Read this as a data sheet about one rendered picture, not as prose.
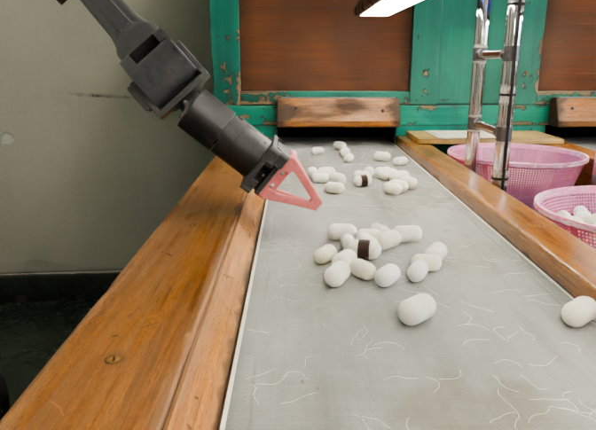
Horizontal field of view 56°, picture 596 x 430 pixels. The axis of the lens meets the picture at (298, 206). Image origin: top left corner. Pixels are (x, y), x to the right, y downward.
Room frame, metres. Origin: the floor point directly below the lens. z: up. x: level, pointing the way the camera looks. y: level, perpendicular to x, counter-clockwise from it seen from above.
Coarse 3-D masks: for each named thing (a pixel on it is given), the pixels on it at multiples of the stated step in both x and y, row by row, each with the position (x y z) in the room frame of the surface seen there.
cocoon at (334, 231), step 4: (332, 224) 0.65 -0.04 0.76; (336, 224) 0.65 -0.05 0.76; (340, 224) 0.65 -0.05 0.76; (344, 224) 0.65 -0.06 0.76; (348, 224) 0.65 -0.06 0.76; (328, 228) 0.65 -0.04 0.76; (332, 228) 0.64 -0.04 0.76; (336, 228) 0.64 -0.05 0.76; (340, 228) 0.64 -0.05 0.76; (344, 228) 0.64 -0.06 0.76; (348, 228) 0.64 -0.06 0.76; (352, 228) 0.64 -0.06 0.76; (356, 228) 0.65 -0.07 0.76; (328, 232) 0.64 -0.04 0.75; (332, 232) 0.64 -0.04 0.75; (336, 232) 0.64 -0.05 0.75; (340, 232) 0.64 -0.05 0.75; (344, 232) 0.64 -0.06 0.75; (348, 232) 0.64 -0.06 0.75; (352, 232) 0.64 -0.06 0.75; (356, 232) 0.64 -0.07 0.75; (328, 236) 0.65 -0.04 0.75; (332, 236) 0.64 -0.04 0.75; (336, 236) 0.64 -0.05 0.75; (340, 236) 0.64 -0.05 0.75
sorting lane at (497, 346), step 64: (320, 192) 0.90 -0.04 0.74; (384, 192) 0.90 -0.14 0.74; (448, 192) 0.90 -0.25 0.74; (256, 256) 0.59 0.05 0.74; (384, 256) 0.59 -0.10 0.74; (448, 256) 0.59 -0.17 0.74; (512, 256) 0.59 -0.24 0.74; (256, 320) 0.43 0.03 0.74; (320, 320) 0.43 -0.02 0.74; (384, 320) 0.43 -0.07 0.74; (448, 320) 0.43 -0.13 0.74; (512, 320) 0.43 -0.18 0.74; (256, 384) 0.34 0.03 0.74; (320, 384) 0.34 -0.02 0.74; (384, 384) 0.34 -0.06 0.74; (448, 384) 0.34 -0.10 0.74; (512, 384) 0.34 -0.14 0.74; (576, 384) 0.34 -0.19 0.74
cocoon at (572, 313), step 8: (584, 296) 0.43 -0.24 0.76; (568, 304) 0.42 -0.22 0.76; (576, 304) 0.42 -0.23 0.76; (584, 304) 0.42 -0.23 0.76; (592, 304) 0.43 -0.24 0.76; (568, 312) 0.42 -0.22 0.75; (576, 312) 0.41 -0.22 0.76; (584, 312) 0.41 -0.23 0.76; (592, 312) 0.42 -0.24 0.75; (568, 320) 0.42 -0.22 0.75; (576, 320) 0.41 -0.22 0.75; (584, 320) 0.41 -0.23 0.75
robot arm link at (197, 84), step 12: (180, 48) 0.69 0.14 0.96; (192, 60) 0.69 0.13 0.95; (204, 72) 0.69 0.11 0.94; (132, 84) 0.68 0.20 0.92; (192, 84) 0.69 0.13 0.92; (132, 96) 0.68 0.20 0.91; (144, 96) 0.68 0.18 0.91; (180, 96) 0.68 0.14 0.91; (192, 96) 0.74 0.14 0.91; (144, 108) 0.68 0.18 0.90; (156, 108) 0.68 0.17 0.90; (168, 108) 0.68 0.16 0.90; (180, 108) 0.74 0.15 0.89
